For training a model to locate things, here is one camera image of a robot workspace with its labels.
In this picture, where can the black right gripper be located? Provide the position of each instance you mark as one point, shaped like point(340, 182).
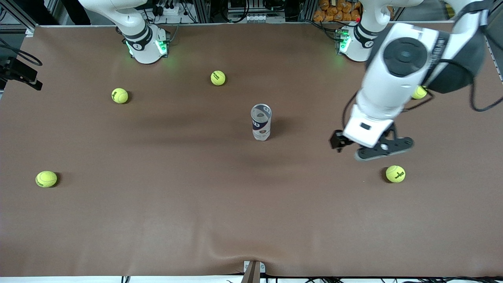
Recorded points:
point(15, 66)

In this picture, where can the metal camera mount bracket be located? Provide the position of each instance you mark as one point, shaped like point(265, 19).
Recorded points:
point(253, 271)

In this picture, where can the brown table mat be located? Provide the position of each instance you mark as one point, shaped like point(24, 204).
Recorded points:
point(251, 204)

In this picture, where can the pile of orange packets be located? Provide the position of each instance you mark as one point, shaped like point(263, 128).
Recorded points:
point(338, 11)

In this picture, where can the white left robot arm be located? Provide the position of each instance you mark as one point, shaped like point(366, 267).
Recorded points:
point(393, 90)

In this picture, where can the aluminium extrusion frame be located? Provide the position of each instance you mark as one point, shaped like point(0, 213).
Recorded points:
point(202, 11)

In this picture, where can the white power strip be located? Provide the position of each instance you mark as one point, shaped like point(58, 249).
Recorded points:
point(171, 10)

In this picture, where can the blue white tennis ball can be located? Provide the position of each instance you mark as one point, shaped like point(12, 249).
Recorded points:
point(261, 131)

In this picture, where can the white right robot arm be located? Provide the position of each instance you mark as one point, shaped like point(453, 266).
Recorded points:
point(145, 49)

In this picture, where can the yellow-green tennis ball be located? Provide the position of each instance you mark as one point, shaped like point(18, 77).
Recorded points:
point(217, 78)
point(395, 173)
point(120, 95)
point(419, 94)
point(46, 179)

